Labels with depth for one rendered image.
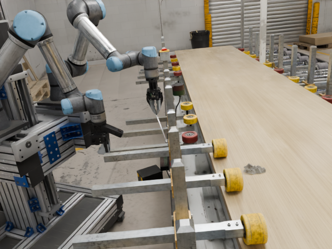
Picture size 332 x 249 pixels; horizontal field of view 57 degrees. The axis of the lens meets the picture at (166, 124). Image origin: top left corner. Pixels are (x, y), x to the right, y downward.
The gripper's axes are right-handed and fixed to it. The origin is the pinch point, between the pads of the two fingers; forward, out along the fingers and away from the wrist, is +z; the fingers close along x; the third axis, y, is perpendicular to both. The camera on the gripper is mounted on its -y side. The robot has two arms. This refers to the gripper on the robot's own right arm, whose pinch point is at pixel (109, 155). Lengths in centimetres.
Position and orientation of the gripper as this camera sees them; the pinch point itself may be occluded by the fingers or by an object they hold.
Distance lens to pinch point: 161.5
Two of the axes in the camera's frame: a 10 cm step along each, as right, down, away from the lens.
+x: 0.2, 3.7, -9.3
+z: 0.9, 9.2, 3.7
